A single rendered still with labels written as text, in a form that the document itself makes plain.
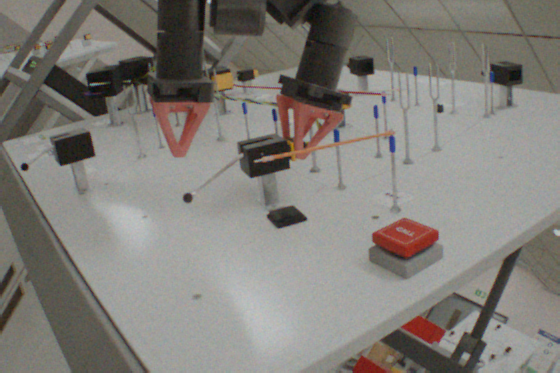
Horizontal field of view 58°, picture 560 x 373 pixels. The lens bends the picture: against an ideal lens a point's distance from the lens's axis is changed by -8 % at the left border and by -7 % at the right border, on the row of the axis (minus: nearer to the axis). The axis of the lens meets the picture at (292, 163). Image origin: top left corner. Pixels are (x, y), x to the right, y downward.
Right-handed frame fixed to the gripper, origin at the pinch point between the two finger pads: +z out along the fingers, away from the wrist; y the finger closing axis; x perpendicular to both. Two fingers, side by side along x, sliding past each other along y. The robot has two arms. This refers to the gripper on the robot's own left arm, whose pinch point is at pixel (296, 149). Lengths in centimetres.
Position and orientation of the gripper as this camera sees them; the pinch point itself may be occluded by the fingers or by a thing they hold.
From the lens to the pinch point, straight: 73.2
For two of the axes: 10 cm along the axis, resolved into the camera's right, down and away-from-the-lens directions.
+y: -4.1, -2.8, 8.7
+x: -8.7, -1.7, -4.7
